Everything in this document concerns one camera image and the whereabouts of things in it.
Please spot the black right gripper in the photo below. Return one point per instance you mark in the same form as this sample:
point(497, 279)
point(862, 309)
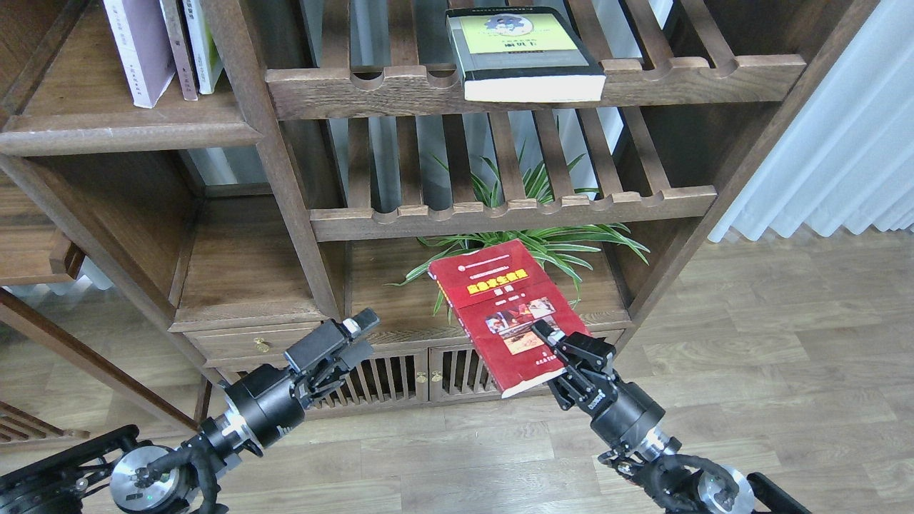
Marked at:
point(625, 417)

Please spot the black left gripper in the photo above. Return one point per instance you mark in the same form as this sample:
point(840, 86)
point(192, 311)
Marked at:
point(268, 403)

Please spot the red paperback book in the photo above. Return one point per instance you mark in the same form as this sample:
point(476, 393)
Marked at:
point(498, 293)

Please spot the pale lilac paperback book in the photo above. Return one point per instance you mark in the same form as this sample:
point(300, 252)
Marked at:
point(143, 45)

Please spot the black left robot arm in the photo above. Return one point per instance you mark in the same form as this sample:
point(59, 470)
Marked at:
point(142, 477)

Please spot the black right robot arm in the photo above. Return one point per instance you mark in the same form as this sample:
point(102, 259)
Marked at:
point(681, 483)

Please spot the green spider plant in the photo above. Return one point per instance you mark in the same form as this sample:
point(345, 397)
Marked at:
point(555, 246)

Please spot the brass drawer knob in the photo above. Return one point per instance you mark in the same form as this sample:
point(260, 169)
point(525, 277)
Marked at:
point(262, 346)

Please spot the dark wooden bookshelf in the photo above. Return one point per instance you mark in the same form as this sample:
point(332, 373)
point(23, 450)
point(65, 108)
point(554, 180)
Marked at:
point(340, 135)

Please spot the yellow and black thick book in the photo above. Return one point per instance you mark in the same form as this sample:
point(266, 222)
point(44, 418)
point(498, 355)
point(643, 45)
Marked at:
point(522, 54)

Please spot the brown upright book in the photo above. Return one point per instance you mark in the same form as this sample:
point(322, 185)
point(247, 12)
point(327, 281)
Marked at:
point(174, 18)

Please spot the white green upright book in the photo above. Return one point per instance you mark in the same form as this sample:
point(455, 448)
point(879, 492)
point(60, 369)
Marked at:
point(209, 65)

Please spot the white curtain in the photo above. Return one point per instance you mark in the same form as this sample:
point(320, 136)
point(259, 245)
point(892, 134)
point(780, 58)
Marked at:
point(846, 159)

